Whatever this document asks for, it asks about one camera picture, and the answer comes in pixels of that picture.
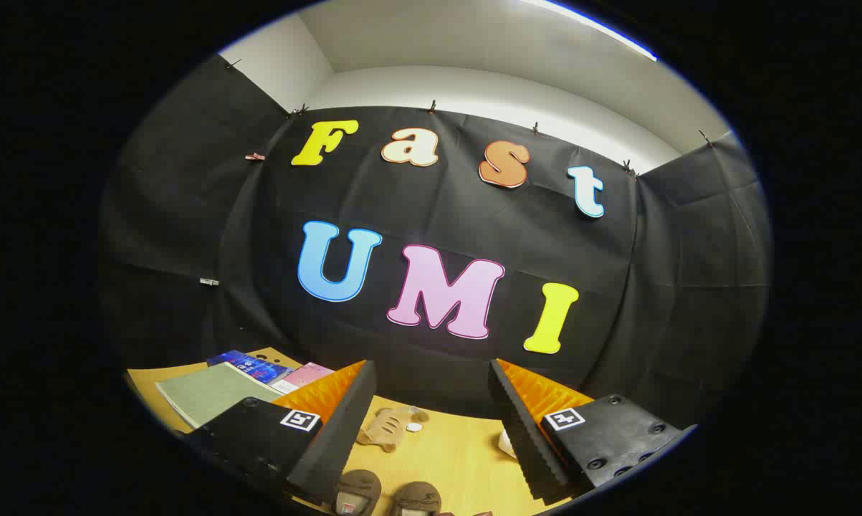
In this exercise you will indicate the cream fabric storage box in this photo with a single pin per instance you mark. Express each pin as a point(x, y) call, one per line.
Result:
point(212, 393)

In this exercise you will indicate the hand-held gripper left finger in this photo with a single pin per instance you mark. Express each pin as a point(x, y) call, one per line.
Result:
point(330, 444)

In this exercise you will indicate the white plush toy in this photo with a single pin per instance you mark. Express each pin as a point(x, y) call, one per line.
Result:
point(507, 444)

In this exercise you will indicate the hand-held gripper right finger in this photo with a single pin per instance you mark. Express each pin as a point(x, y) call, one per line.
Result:
point(527, 444)

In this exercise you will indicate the brown plush toy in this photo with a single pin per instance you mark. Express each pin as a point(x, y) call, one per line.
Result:
point(388, 428)

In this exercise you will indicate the black backdrop cloth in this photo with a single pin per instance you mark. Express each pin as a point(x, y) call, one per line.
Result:
point(259, 236)

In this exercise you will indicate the blue book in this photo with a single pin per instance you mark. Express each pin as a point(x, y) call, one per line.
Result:
point(255, 367)

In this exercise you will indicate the pink book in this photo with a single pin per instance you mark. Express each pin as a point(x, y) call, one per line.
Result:
point(305, 376)

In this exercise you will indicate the brown fuzzy shoe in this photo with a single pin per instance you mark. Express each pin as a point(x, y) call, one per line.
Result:
point(416, 494)
point(359, 484)

